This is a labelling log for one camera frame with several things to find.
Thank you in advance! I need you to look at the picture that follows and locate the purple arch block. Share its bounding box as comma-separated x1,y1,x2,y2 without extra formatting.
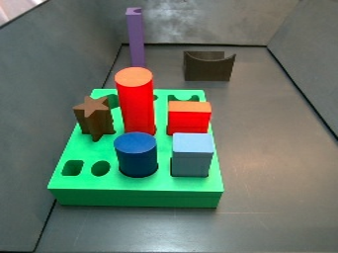
125,7,145,67

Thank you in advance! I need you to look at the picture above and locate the green shape sorter board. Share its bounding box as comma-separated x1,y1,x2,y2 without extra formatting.
48,89,224,208

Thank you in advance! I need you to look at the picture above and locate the red rectangular block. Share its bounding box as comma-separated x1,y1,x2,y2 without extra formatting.
166,101,211,135

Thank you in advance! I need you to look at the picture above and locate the light blue cube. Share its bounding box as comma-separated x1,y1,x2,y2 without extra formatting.
169,132,215,178

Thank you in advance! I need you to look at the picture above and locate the dark blue cylinder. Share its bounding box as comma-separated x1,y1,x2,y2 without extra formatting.
113,131,157,178

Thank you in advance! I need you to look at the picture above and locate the tall red cylinder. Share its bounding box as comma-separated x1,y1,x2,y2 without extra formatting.
113,67,156,134

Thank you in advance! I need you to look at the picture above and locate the brown star block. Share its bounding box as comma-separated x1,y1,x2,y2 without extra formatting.
72,96,114,142

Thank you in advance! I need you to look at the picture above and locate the dark grey curved holder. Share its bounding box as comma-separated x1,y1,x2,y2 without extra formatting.
183,51,236,81

